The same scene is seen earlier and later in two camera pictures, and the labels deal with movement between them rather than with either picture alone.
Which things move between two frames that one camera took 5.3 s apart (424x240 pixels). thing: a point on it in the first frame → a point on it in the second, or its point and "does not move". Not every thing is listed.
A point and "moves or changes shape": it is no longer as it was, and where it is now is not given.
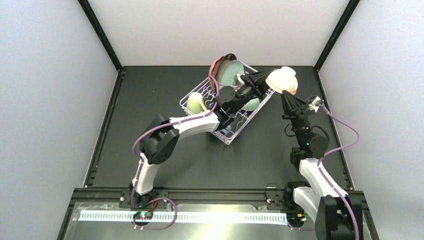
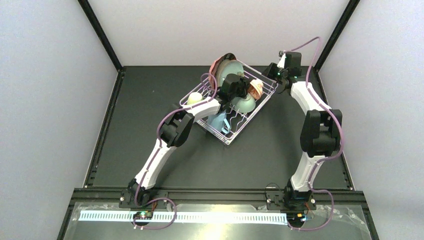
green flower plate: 227,71 does not move
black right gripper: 294,112 → 271,70
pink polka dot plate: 213,67 does not move
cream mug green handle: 195,104 does not move
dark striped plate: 227,56 does not move
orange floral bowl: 283,79 moves or changes shape
